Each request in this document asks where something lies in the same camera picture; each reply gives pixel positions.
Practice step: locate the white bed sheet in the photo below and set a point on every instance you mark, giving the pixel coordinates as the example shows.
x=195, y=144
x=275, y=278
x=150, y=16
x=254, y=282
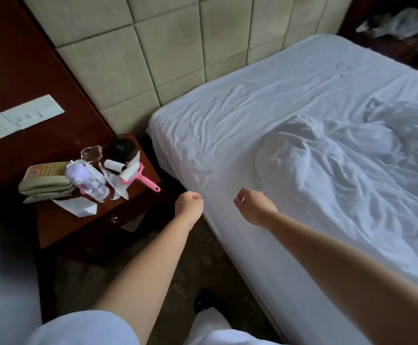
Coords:
x=230, y=118

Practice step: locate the beige telephone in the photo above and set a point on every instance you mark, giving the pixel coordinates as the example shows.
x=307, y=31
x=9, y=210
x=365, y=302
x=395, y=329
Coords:
x=43, y=181

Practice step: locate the person's right forearm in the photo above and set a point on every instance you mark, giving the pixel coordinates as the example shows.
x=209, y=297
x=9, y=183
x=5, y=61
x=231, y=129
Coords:
x=352, y=276

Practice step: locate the person's left forearm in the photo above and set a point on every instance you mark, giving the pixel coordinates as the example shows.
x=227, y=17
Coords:
x=148, y=284

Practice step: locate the white paper under nightstand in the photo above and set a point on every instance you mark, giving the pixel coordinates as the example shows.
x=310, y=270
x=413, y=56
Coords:
x=133, y=223

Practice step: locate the black round object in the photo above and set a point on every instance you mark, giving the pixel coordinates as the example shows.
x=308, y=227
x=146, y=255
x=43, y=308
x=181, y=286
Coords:
x=121, y=148

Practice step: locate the white duvet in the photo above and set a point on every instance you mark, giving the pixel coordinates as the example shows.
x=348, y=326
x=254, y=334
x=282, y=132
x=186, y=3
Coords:
x=324, y=169

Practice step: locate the person's black left shoe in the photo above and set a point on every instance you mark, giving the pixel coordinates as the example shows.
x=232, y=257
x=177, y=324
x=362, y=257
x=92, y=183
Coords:
x=205, y=299

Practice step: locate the dark wooden wall panel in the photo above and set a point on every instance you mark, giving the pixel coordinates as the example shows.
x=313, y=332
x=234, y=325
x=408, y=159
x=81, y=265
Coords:
x=22, y=54
x=352, y=10

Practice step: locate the person's right hand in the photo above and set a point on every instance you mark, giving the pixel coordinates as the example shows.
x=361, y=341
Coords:
x=255, y=207

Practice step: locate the person's white shirt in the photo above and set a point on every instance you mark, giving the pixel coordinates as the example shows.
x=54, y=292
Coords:
x=87, y=328

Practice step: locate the white paper roll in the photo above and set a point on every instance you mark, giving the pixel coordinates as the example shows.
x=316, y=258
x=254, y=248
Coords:
x=114, y=166

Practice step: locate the white wall switch panel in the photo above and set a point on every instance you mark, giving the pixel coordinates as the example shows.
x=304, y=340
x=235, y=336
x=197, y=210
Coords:
x=22, y=116

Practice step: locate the clear glass ashtray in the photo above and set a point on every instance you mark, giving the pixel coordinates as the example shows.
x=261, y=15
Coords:
x=92, y=152

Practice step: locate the beige padded headboard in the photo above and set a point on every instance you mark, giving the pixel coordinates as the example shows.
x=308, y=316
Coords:
x=173, y=39

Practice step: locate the pink lint roller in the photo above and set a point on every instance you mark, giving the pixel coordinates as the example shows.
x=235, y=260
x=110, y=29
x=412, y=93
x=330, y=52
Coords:
x=133, y=171

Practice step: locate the dark wooden nightstand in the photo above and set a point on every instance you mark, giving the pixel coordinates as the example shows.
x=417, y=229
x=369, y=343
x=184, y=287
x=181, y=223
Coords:
x=392, y=46
x=58, y=226

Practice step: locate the person's left hand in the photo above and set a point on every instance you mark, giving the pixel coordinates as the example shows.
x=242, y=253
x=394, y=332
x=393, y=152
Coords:
x=189, y=207

